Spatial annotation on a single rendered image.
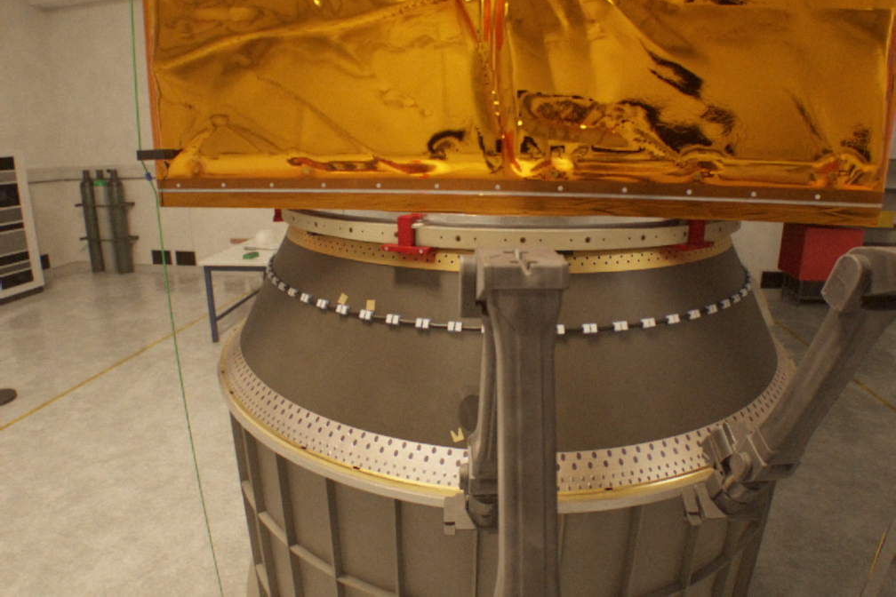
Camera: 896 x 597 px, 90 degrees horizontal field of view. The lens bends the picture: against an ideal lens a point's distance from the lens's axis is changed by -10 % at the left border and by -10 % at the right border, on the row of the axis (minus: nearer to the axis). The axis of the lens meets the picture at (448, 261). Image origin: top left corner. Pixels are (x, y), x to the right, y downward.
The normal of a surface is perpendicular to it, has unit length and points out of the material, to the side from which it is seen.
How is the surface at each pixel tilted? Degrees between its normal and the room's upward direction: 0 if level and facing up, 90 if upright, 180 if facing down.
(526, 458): 67
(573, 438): 62
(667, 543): 90
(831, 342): 91
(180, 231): 90
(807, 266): 90
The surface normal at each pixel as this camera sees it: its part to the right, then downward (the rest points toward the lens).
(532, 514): 0.01, -0.18
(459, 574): -0.18, 0.22
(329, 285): -0.55, -0.30
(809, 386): -1.00, 0.04
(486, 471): 0.01, 0.57
